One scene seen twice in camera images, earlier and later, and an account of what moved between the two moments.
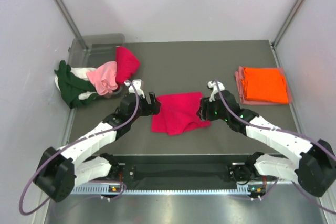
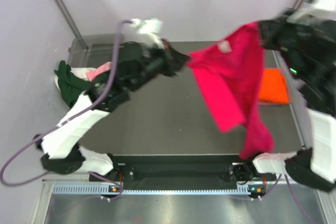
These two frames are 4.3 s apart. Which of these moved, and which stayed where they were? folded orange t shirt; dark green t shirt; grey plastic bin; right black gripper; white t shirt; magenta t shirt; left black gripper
Moved: magenta t shirt; right black gripper; left black gripper
Stayed: white t shirt; grey plastic bin; dark green t shirt; folded orange t shirt
